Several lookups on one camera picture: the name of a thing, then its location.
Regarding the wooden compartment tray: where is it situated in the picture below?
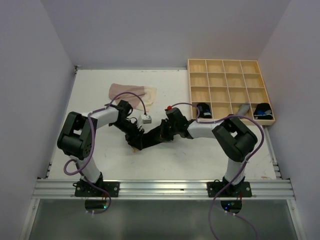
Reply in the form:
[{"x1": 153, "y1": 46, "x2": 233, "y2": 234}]
[{"x1": 187, "y1": 59, "x2": 276, "y2": 126}]

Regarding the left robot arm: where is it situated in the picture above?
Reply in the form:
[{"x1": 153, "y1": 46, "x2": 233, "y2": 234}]
[{"x1": 57, "y1": 100, "x2": 144, "y2": 197}]

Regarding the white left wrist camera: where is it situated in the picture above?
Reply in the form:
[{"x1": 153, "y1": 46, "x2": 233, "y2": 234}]
[{"x1": 137, "y1": 114, "x2": 152, "y2": 125}]

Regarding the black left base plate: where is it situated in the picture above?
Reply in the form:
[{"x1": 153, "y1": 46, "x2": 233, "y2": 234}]
[{"x1": 72, "y1": 180, "x2": 120, "y2": 198}]

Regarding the dark rolled underwear in tray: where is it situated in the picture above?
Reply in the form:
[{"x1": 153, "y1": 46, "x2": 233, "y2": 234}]
[{"x1": 196, "y1": 102, "x2": 213, "y2": 119}]

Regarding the black blue rolled underwear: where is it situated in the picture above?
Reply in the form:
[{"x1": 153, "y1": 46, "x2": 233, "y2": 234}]
[{"x1": 253, "y1": 102, "x2": 274, "y2": 120}]

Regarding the aluminium front rail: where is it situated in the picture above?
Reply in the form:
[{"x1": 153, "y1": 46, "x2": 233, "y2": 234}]
[{"x1": 32, "y1": 179, "x2": 295, "y2": 200}]

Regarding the black underwear tan waistband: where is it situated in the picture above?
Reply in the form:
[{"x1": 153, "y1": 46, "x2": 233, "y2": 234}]
[{"x1": 142, "y1": 125, "x2": 161, "y2": 150}]

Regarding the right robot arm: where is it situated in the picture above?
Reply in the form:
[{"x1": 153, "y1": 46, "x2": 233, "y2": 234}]
[{"x1": 159, "y1": 107, "x2": 258, "y2": 197}]

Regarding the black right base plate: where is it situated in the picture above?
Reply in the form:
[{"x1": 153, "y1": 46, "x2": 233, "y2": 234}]
[{"x1": 206, "y1": 180, "x2": 253, "y2": 198}]

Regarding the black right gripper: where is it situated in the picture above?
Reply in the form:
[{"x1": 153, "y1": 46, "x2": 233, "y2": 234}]
[{"x1": 153, "y1": 118, "x2": 179, "y2": 141}]

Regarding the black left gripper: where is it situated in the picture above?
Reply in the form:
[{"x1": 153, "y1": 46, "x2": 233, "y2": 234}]
[{"x1": 112, "y1": 118, "x2": 145, "y2": 150}]

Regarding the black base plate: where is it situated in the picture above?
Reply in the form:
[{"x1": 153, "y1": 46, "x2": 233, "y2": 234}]
[
  {"x1": 206, "y1": 180, "x2": 253, "y2": 198},
  {"x1": 72, "y1": 180, "x2": 120, "y2": 198}
]

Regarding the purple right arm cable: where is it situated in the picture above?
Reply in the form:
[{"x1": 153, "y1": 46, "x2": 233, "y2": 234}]
[{"x1": 170, "y1": 102, "x2": 265, "y2": 240}]

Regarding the pink beige underwear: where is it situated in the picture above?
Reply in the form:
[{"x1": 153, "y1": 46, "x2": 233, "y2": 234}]
[{"x1": 108, "y1": 83, "x2": 157, "y2": 112}]

